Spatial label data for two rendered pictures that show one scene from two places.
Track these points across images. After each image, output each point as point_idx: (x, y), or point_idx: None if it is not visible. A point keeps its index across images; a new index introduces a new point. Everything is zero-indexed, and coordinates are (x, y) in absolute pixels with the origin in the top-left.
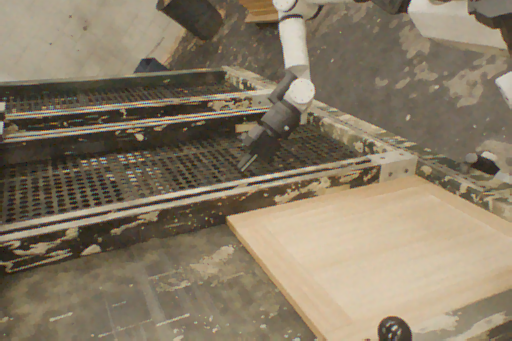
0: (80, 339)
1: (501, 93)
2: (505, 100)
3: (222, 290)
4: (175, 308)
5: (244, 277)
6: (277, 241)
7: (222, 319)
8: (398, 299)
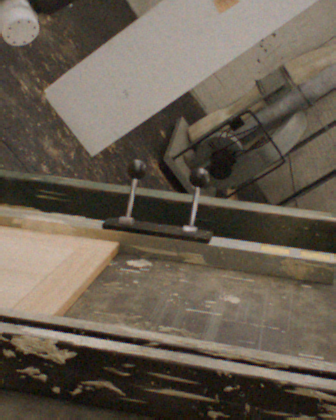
0: (295, 333)
1: (12, 28)
2: (7, 33)
3: (135, 309)
4: (194, 317)
5: (99, 308)
6: (21, 300)
7: (162, 296)
8: (19, 243)
